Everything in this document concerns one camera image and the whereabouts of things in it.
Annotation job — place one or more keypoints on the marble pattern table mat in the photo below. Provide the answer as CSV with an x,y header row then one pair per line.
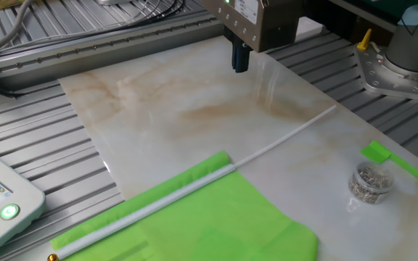
x,y
194,119

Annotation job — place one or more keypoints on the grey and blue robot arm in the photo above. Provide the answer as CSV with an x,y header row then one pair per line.
x,y
412,43

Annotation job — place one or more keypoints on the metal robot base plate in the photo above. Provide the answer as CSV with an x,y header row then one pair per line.
x,y
387,79

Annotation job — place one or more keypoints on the grey metal gripper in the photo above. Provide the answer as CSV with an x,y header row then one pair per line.
x,y
267,25

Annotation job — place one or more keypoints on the green flag with white pole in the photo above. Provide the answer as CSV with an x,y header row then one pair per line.
x,y
212,224

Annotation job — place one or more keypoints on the yellow plastic cone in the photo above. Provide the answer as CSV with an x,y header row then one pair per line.
x,y
365,41

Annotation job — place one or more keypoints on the white teach pendant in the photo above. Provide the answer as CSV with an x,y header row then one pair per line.
x,y
13,188

